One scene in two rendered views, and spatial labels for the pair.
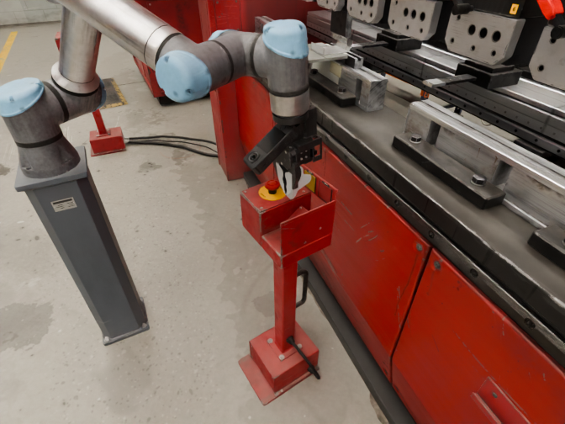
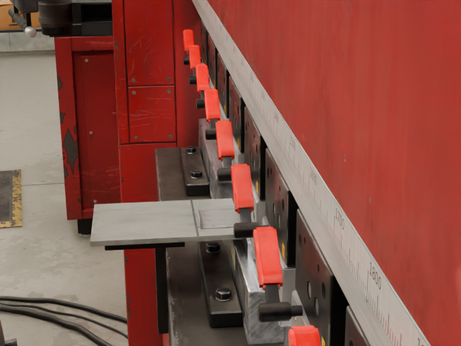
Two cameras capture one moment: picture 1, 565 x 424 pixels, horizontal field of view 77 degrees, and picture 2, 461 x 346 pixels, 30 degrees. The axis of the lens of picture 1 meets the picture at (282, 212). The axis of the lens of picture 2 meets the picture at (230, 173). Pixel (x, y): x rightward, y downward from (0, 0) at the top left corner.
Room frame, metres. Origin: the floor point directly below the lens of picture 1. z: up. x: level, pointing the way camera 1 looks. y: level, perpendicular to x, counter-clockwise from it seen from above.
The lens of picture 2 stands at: (-0.13, -0.57, 1.58)
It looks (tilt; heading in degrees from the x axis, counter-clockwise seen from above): 19 degrees down; 16
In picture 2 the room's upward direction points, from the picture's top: straight up
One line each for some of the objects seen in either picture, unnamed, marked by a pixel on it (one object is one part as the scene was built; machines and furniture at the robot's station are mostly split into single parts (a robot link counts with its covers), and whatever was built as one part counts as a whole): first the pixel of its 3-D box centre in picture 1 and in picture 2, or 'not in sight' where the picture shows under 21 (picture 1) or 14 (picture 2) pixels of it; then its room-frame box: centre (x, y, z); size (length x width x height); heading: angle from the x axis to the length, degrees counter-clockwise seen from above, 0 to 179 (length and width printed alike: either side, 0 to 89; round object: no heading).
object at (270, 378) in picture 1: (277, 357); not in sight; (0.70, 0.02, 0.06); 0.25 x 0.20 x 0.12; 123
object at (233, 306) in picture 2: (326, 87); (217, 280); (1.23, -0.15, 0.89); 0.30 x 0.05 x 0.03; 22
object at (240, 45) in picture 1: (234, 55); not in sight; (0.70, 0.09, 1.13); 0.11 x 0.11 x 0.08; 60
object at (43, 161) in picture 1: (44, 149); not in sight; (0.90, 0.68, 0.82); 0.15 x 0.15 x 0.10
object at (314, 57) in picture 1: (298, 54); (165, 220); (1.23, -0.05, 1.00); 0.26 x 0.18 x 0.01; 112
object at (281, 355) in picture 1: (284, 343); not in sight; (0.72, -0.01, 0.13); 0.10 x 0.10 x 0.01; 33
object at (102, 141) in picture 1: (90, 94); not in sight; (2.44, 1.34, 0.41); 0.25 x 0.20 x 0.83; 112
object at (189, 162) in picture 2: not in sight; (193, 169); (1.82, 0.09, 0.89); 0.30 x 0.05 x 0.03; 22
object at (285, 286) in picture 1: (285, 298); not in sight; (0.72, -0.01, 0.39); 0.05 x 0.05 x 0.54; 33
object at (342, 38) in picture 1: (340, 25); not in sight; (1.29, -0.19, 1.07); 0.10 x 0.02 x 0.10; 22
